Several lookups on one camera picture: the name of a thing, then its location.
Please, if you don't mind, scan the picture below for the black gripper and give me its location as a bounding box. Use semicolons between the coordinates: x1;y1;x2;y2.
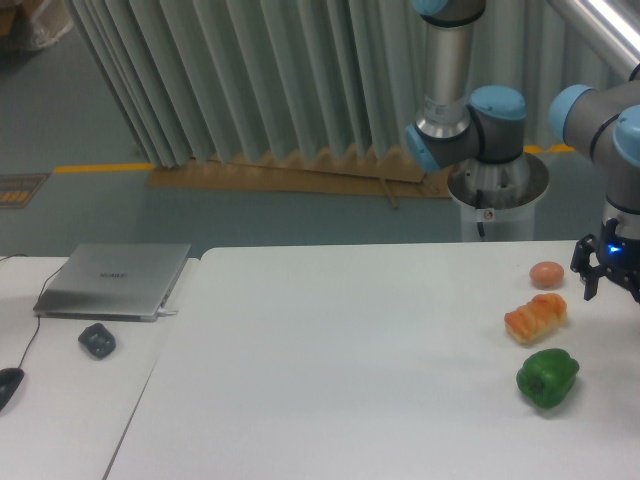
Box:
570;208;639;303

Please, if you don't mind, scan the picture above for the orange braided bread loaf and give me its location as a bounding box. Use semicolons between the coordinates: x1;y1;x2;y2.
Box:
504;293;567;345

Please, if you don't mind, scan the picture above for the green bell pepper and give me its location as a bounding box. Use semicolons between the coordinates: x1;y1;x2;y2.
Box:
516;348;580;409

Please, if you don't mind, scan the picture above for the flat brown cardboard sheet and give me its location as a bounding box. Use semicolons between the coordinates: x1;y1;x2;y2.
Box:
146;145;449;208

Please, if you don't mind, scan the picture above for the pale green pleated curtain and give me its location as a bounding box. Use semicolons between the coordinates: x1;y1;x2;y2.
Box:
68;1;639;167

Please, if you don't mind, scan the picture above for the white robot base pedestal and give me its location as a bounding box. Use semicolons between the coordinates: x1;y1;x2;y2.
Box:
447;153;550;242

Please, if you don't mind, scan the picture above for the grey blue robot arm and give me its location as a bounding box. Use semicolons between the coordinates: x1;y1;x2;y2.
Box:
406;1;639;298

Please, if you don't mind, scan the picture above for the black mouse cable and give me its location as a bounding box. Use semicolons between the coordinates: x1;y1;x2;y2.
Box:
0;253;66;371

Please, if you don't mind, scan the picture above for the silver closed laptop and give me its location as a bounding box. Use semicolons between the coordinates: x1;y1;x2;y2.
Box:
33;243;191;321

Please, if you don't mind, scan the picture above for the small black controller gadget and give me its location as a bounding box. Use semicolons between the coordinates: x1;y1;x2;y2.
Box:
78;323;117;360

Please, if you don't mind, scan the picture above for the black computer mouse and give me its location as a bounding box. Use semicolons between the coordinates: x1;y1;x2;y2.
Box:
0;367;25;410

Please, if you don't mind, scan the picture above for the brown egg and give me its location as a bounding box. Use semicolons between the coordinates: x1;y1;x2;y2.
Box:
529;261;564;290

